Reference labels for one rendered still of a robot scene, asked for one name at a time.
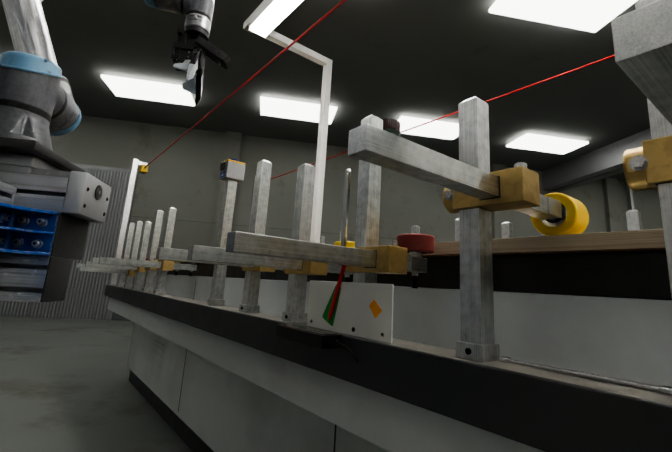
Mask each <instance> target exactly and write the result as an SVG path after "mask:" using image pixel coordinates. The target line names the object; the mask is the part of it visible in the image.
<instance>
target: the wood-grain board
mask: <svg viewBox="0 0 672 452"><path fill-rule="evenodd" d="M665 250H666V249H665V241H664V233H663V229H648V230H632V231H615V232H599V233H582V234H566V235H549V236H533V237H516V238H500V239H492V255H513V254H551V253H589V252H627V251H665ZM437 256H460V241H451V242H435V252H434V253H431V254H422V257H437Z"/></svg>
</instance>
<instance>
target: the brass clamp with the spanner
mask: <svg viewBox="0 0 672 452"><path fill-rule="evenodd" d="M351 248H358V249H365V250H372V251H376V266H375V267H360V266H351V265H348V266H346V270H347V271H348V272H350V273H353V272H357V273H374V274H407V250H408V249H407V248H404V247H398V246H392V245H384V246H368V247H351Z"/></svg>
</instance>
